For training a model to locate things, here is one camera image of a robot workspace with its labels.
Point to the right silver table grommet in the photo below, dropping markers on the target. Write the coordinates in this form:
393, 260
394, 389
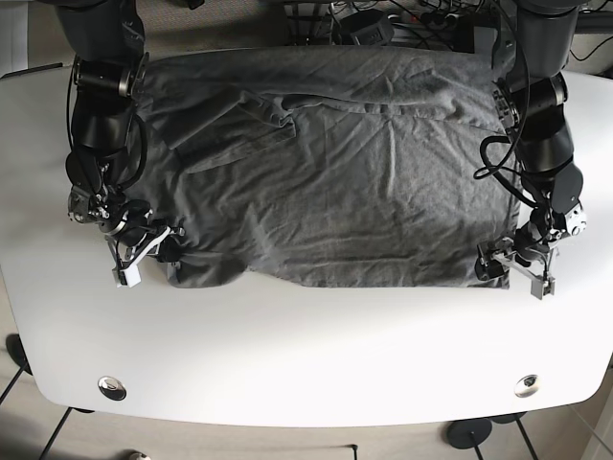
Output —
527, 386

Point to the grey wrist camera image right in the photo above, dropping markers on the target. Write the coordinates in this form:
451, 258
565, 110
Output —
542, 286

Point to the dark grey T-shirt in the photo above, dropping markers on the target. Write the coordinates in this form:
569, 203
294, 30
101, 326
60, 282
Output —
327, 167

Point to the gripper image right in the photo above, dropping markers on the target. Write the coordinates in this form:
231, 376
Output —
495, 258

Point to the white sneaker on floor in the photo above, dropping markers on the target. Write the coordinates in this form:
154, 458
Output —
137, 455

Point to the round black stand base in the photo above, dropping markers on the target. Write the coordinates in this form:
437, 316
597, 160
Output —
467, 434

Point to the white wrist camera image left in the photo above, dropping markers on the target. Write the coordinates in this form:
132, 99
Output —
127, 277

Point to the left silver table grommet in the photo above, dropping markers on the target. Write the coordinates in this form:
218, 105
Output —
112, 388

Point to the silver table grommet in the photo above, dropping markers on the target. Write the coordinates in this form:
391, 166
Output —
527, 386
112, 388

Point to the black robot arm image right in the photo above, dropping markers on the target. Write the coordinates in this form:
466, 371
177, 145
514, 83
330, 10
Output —
534, 160

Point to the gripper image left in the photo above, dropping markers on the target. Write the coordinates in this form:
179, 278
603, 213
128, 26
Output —
131, 243

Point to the black power box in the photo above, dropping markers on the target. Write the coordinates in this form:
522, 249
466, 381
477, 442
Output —
366, 28

